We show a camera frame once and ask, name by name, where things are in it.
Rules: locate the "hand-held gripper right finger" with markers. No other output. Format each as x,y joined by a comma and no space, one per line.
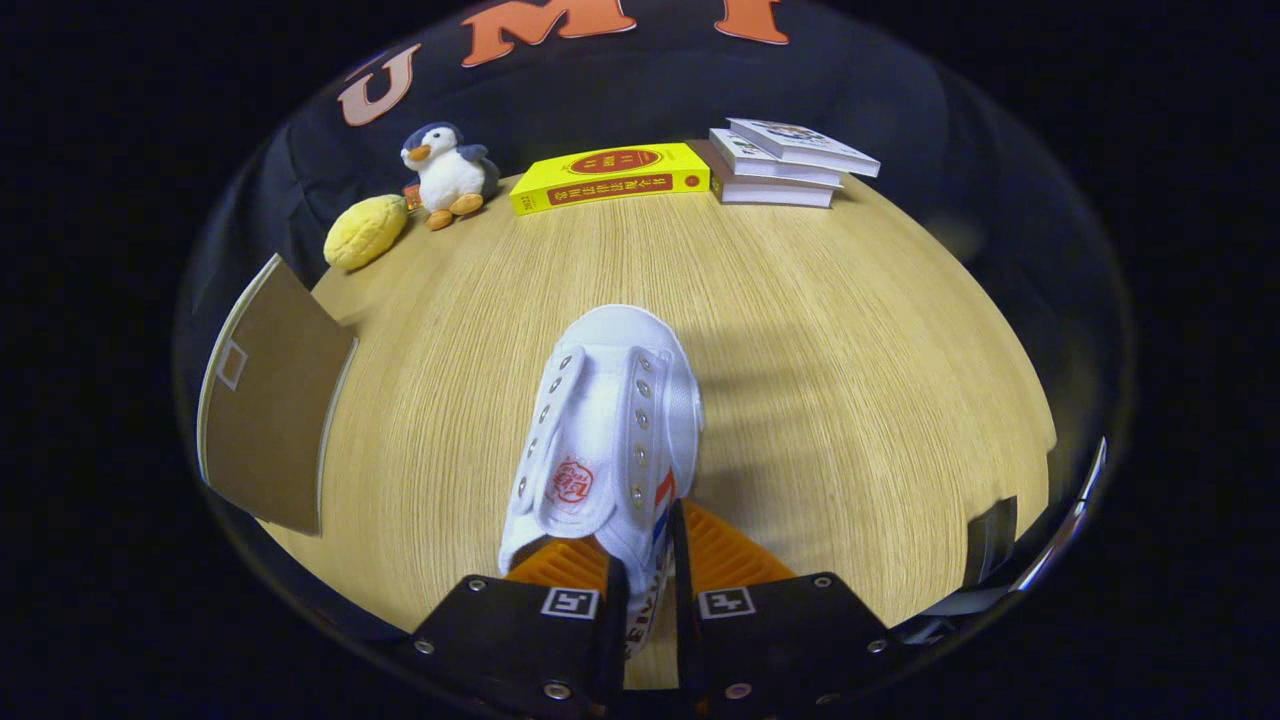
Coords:
685,600

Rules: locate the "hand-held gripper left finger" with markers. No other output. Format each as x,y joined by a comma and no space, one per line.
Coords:
612,620

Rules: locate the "white canvas shoe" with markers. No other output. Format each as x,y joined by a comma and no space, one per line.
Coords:
610,400

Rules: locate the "cream fabric storage box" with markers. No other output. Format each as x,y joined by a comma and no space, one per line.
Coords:
270,400

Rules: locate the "black chair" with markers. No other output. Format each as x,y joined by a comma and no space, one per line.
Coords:
990,540

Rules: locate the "yellow book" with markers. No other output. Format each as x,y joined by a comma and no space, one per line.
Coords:
610,175

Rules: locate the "yellow round plush toy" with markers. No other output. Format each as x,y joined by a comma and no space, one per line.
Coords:
365,232

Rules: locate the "penguin plush toy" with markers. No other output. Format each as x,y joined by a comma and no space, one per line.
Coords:
450,180

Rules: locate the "illustrated cover white book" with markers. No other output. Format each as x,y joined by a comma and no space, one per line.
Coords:
800,140

